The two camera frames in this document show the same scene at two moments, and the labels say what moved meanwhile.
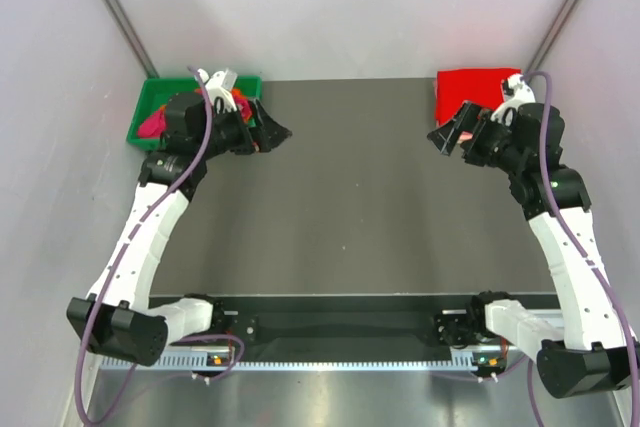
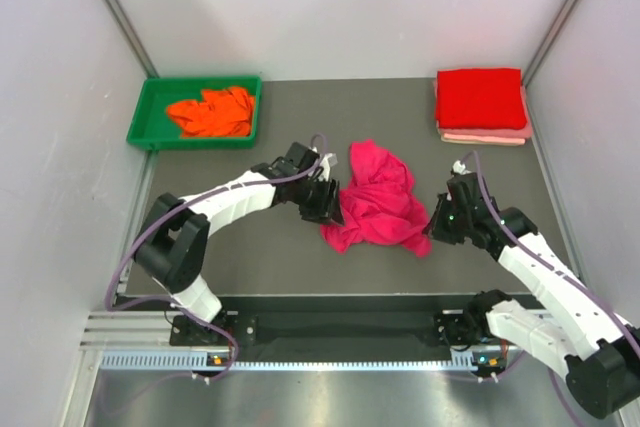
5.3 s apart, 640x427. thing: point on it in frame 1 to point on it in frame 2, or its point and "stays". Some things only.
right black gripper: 469,118 to 435,228
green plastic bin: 157,91 stays
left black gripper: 263,139 to 327,208
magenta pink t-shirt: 154,126 to 380,205
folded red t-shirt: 481,87 stays
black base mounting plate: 347,323 stays
